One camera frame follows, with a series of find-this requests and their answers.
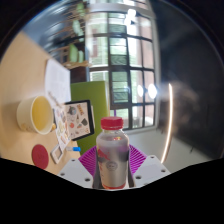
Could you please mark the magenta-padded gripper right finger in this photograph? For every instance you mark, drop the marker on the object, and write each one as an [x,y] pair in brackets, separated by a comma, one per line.
[150,170]

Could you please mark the long curved ceiling light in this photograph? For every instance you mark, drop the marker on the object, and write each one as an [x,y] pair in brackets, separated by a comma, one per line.
[168,123]

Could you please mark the small white box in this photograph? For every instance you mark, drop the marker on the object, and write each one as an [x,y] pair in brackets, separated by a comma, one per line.
[53,156]

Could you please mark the white printed paper sheet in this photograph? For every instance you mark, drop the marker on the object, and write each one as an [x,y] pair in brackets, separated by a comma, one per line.
[57,81]

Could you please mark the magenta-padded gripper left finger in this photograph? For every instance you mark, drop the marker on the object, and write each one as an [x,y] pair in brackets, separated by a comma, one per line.
[74,172]

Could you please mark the small blue-capped tube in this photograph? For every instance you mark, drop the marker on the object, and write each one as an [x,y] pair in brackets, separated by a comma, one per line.
[75,149]

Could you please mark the flat round red coaster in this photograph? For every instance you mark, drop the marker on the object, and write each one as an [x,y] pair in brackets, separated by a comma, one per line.
[40,156]

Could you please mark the clear red-capped drink bottle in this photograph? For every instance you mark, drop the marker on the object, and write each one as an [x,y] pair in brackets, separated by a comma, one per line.
[112,156]

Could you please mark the green upholstered bench backrest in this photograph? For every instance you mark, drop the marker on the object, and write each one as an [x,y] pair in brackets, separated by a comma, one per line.
[93,100]

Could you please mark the group of green-seated wooden chairs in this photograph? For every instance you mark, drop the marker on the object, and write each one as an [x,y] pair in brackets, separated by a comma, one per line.
[73,51]

